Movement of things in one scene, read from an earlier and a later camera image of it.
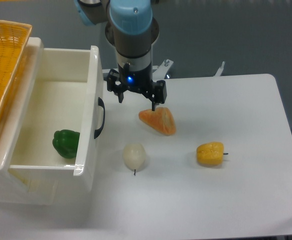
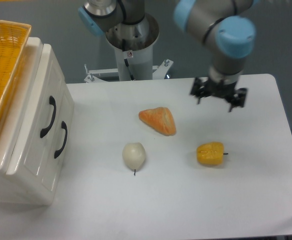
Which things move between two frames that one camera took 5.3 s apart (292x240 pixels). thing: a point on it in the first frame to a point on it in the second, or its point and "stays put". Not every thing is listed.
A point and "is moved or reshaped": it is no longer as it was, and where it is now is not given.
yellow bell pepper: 211,153 stays put
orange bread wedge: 160,119 stays put
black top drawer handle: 100,103 to 53,102
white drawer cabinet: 58,151 is moved or reshaped
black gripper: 140,80 to 216,87
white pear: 134,156 stays put
